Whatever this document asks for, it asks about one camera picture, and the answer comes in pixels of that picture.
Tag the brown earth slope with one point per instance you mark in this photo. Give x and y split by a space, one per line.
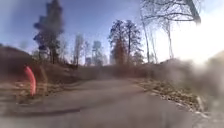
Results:
13 63

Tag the large bare tree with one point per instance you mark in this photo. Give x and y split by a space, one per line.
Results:
166 13

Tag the grey asphalt path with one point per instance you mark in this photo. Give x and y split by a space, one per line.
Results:
106 106

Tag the group of pine trees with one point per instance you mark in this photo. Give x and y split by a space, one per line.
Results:
125 43

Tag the row of thin trees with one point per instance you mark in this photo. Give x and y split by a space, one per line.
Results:
86 53

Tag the dark tall conifer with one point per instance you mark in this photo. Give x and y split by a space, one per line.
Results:
50 30

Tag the leaf-littered verge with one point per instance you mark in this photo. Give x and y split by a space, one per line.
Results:
170 91

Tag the orange-red post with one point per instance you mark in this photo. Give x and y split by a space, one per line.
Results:
31 80

